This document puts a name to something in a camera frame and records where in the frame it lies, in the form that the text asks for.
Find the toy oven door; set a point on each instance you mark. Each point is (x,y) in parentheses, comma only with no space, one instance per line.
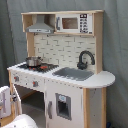
(17,101)

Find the grey range hood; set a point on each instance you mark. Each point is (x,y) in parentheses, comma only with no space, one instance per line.
(40,26)

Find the red oven knob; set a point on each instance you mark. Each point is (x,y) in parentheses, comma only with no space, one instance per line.
(35,84)
(16,78)

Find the red left oven knob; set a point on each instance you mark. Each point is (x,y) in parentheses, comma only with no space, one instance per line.
(16,78)

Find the black toy faucet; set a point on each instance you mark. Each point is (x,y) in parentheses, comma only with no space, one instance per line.
(83,64)

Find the wooden toy kitchen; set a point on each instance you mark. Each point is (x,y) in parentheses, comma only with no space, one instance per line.
(63,49)

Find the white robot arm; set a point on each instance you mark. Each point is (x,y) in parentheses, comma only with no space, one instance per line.
(11,115)

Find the red right oven knob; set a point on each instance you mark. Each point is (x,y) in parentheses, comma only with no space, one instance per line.
(35,84)

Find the toy microwave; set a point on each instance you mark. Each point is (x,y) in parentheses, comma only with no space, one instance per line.
(74,23)

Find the black toy stovetop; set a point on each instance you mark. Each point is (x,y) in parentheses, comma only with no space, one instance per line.
(43,68)

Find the toy fridge door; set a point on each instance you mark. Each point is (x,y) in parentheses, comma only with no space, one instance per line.
(63,106)

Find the grey toy sink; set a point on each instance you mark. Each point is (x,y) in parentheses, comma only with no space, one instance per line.
(73,74)

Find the silver toy pot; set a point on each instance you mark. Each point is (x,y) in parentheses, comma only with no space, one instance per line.
(34,61)

